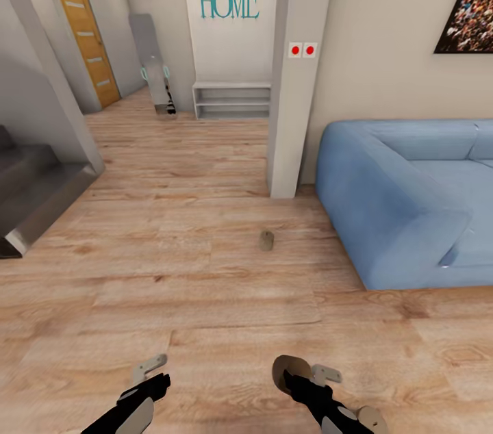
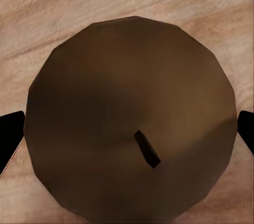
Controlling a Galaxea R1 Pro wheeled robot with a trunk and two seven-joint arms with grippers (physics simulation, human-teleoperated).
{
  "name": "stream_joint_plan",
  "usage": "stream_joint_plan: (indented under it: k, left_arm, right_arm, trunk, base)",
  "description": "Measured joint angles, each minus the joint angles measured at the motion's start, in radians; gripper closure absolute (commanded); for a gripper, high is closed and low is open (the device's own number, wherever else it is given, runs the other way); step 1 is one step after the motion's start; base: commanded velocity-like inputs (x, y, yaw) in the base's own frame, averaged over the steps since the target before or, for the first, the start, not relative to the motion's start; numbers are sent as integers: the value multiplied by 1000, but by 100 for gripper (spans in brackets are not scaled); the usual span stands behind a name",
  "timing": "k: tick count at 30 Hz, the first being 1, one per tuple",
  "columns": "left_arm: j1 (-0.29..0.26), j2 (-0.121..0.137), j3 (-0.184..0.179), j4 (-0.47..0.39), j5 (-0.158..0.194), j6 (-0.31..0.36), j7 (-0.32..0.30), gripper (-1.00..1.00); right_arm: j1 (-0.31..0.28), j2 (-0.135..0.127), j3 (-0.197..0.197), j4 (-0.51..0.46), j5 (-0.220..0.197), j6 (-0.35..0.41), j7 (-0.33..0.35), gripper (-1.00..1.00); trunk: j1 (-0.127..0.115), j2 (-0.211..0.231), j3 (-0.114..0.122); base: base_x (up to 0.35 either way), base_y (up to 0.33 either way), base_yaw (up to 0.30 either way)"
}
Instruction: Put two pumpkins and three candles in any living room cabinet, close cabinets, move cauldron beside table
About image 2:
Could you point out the pillar candle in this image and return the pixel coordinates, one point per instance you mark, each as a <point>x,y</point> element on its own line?
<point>130,121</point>

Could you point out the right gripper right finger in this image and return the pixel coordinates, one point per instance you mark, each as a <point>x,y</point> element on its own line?
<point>246,128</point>

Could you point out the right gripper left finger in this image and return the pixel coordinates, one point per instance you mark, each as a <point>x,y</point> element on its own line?
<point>11,133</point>

